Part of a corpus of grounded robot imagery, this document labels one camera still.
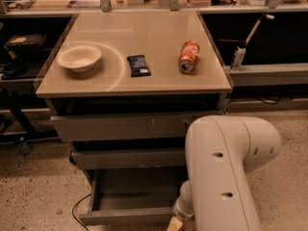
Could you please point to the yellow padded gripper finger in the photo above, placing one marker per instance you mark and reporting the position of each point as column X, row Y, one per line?
column 175, row 224

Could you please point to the grey bottom drawer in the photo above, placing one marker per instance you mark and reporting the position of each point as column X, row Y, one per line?
column 133, row 195

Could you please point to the grey drawer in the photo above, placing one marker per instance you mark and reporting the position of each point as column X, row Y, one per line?
column 130, row 158
column 125, row 126
column 133, row 195

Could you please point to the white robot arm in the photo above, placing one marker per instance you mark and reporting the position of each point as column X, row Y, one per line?
column 220, row 150

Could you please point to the grey top drawer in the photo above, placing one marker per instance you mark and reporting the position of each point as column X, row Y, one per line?
column 125, row 126

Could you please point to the grey middle drawer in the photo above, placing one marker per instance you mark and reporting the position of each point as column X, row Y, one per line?
column 130, row 158

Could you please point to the grey drawer cabinet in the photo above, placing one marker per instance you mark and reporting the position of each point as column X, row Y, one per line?
column 109, row 88

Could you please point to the dark blue snack bag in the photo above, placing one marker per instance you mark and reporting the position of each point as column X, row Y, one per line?
column 138, row 66

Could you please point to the orange soda can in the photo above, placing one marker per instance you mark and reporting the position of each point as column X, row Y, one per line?
column 188, row 56

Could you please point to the white bottle with nozzle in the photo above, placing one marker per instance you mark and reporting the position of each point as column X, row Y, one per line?
column 240, row 51

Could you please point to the white paper bowl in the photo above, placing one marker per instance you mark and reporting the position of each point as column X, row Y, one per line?
column 79, row 57

